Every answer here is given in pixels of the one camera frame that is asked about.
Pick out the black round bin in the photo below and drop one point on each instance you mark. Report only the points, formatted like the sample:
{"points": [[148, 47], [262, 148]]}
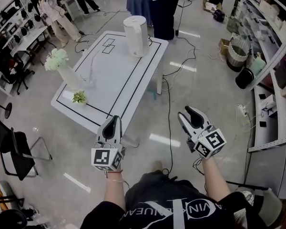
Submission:
{"points": [[244, 79]]}

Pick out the black pedestal fan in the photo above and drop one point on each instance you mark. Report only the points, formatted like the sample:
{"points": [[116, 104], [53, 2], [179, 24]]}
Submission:
{"points": [[7, 110]]}

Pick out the white desk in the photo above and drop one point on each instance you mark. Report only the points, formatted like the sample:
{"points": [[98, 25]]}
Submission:
{"points": [[31, 39]]}

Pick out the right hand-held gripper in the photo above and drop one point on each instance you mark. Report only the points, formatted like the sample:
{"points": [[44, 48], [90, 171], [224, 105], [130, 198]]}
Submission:
{"points": [[211, 142]]}

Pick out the white metal shelving unit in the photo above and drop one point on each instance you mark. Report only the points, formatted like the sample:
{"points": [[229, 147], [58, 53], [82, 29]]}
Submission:
{"points": [[269, 44]]}

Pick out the round table with blue cloth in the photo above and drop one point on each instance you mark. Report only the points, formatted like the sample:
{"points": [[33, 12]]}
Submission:
{"points": [[139, 8]]}

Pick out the white shelf with black bags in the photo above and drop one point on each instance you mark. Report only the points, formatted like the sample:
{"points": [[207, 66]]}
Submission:
{"points": [[9, 15]]}

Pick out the dark purple vacuum cleaner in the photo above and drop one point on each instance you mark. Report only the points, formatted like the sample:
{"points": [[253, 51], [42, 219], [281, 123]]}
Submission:
{"points": [[218, 15]]}

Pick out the black office chair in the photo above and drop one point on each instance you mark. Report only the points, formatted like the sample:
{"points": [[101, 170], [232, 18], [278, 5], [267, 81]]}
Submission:
{"points": [[12, 68]]}

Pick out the small green potted plant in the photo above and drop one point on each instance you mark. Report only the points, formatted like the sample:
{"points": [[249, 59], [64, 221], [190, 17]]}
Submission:
{"points": [[79, 98]]}

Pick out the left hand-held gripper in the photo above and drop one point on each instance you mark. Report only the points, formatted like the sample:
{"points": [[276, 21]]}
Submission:
{"points": [[100, 157]]}

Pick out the white swivel chair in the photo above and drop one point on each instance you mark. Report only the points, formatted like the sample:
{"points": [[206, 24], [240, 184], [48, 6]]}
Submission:
{"points": [[69, 6]]}

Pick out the white electric kettle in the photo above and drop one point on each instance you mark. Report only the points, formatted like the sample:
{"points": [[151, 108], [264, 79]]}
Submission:
{"points": [[135, 37]]}

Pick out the white power strip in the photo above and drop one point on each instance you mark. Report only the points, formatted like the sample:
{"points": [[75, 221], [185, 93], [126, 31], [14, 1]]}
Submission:
{"points": [[242, 110]]}

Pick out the white vase with pale flowers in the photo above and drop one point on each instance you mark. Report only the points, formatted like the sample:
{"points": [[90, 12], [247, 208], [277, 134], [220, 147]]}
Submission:
{"points": [[69, 76]]}

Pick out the person's beige shoe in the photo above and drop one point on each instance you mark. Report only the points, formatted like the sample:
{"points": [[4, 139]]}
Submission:
{"points": [[158, 166]]}

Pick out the person's black shorts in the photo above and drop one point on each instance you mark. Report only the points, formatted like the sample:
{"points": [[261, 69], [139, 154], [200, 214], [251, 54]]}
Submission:
{"points": [[157, 187]]}

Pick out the person's black printed t-shirt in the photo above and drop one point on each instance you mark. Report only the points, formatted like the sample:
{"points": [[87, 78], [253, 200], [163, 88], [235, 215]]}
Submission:
{"points": [[157, 216]]}

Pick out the black metal-frame chair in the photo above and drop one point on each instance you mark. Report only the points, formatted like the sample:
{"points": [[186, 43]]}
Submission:
{"points": [[19, 151]]}

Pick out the grey corrugated basket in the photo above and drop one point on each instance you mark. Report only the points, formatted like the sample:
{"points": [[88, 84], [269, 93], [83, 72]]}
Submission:
{"points": [[237, 56]]}

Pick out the brown cardboard box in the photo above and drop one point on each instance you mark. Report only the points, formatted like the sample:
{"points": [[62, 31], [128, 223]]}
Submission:
{"points": [[222, 48]]}

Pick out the person's left forearm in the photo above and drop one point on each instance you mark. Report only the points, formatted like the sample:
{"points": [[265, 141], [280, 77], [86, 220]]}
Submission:
{"points": [[113, 192]]}

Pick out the person's right forearm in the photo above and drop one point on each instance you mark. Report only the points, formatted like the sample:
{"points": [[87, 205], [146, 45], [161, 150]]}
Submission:
{"points": [[214, 178]]}

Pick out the pale green container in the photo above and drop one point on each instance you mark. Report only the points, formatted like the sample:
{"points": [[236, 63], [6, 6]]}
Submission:
{"points": [[257, 65]]}

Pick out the white printed carton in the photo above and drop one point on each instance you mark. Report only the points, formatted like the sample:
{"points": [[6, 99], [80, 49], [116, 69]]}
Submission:
{"points": [[269, 107]]}

